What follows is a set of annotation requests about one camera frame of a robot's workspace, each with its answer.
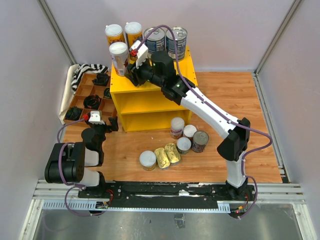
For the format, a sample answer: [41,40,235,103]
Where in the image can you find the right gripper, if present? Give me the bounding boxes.
[124,55,165,88]

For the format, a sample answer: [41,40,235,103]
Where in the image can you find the red white can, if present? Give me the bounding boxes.
[170,117,185,139]
[109,42,130,77]

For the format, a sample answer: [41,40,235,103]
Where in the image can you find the yellow shelf cabinet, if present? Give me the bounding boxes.
[109,45,199,133]

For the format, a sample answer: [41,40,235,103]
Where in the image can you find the blue yellow can white lid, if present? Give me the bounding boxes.
[124,21,143,49]

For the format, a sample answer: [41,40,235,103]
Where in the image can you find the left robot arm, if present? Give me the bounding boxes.
[44,111,119,199]

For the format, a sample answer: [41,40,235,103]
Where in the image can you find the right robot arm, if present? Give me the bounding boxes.
[125,50,251,200]

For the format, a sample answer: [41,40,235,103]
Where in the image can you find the rolled green belt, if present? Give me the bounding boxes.
[103,87,112,99]

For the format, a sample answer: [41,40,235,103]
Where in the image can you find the rolled black belt middle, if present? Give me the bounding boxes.
[83,94,102,110]

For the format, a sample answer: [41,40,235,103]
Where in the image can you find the rolled black belt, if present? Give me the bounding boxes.
[83,94,102,110]
[92,72,110,87]

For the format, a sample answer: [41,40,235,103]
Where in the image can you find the rolled black belt top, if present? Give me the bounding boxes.
[92,72,110,87]

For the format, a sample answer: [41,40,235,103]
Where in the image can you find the rolled dark belt bottom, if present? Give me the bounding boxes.
[65,106,83,121]

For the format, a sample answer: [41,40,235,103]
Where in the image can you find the wooden divided tray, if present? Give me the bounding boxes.
[63,72,117,124]

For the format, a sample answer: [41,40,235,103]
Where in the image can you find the striped cloth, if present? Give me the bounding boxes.
[71,63,110,94]

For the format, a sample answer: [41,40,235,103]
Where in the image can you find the gold rectangular tin left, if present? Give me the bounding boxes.
[154,147,171,170]

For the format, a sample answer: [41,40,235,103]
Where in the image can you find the gold rectangular tin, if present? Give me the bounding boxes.
[154,147,171,170]
[164,143,181,165]

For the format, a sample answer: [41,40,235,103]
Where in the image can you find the gold rectangular tin right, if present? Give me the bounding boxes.
[164,143,181,165]

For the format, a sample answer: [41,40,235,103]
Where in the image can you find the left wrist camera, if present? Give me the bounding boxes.
[83,110,106,125]

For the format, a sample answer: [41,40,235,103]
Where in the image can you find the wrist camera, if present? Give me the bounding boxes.
[83,110,106,125]
[129,40,149,69]

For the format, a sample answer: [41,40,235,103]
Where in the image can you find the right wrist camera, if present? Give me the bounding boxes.
[129,40,149,69]

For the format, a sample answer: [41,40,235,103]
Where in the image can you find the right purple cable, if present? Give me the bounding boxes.
[136,24,273,221]

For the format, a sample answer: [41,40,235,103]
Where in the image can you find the purple cable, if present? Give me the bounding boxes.
[136,24,273,221]
[56,118,108,217]

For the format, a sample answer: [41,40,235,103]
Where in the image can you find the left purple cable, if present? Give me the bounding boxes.
[56,118,108,217]

